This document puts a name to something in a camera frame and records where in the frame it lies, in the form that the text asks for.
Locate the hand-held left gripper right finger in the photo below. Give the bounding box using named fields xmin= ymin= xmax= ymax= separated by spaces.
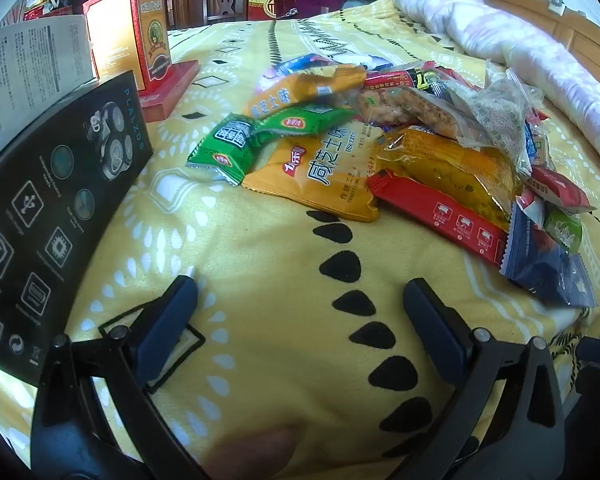
xmin=402 ymin=276 xmax=567 ymax=480

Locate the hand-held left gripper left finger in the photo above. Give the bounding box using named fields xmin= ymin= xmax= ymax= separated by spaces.
xmin=30 ymin=275 xmax=216 ymax=480

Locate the long red snack packet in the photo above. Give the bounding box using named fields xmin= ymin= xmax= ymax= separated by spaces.
xmin=367 ymin=169 xmax=511 ymax=267

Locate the person's left hand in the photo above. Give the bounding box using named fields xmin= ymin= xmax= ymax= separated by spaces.
xmin=215 ymin=425 xmax=302 ymax=480

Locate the yellow patterned bed sheet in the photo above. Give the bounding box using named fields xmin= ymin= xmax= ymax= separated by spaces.
xmin=0 ymin=0 xmax=600 ymax=480

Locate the dark blue snack packet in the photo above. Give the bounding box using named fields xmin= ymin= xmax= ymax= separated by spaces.
xmin=500 ymin=202 xmax=598 ymax=309

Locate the small green white snack packet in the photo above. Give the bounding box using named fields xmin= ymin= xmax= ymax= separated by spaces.
xmin=542 ymin=208 xmax=583 ymax=256

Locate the yellow snack packet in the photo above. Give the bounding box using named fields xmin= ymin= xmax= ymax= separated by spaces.
xmin=375 ymin=127 xmax=523 ymax=226

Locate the black printed box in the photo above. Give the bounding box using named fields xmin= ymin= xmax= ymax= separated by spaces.
xmin=0 ymin=70 xmax=153 ymax=388

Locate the small red white snack packet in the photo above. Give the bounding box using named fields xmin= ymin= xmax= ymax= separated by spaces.
xmin=525 ymin=167 xmax=596 ymax=213

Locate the large orange biscuit packet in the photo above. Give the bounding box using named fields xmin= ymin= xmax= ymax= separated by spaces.
xmin=242 ymin=122 xmax=386 ymax=223

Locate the clear brown cracker packet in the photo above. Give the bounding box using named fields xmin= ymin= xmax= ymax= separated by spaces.
xmin=355 ymin=85 xmax=481 ymax=141

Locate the flat red box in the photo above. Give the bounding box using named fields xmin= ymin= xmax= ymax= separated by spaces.
xmin=137 ymin=60 xmax=201 ymax=123

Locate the clear sesame snack packet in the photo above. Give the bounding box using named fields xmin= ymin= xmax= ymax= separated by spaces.
xmin=450 ymin=67 xmax=546 ymax=181

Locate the red black coffee stick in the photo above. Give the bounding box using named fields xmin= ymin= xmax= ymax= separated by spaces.
xmin=365 ymin=67 xmax=443 ymax=92

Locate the small orange biscuit packet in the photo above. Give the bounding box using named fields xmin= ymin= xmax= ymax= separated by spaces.
xmin=245 ymin=65 xmax=368 ymax=121

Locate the blue black snack packet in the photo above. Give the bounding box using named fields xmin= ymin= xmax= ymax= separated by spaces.
xmin=272 ymin=54 xmax=331 ymax=78

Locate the red orange carton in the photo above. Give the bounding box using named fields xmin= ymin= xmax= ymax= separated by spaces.
xmin=82 ymin=0 xmax=173 ymax=97

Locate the silver white box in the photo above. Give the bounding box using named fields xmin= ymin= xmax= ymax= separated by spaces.
xmin=0 ymin=14 xmax=98 ymax=141

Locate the pink floral quilt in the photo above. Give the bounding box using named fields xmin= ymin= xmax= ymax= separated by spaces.
xmin=394 ymin=0 xmax=600 ymax=196

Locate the wooden headboard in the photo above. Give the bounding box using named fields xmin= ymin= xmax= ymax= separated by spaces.
xmin=480 ymin=0 xmax=600 ymax=92

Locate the red yellow gift box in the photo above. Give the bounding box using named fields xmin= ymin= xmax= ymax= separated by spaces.
xmin=247 ymin=0 xmax=282 ymax=22

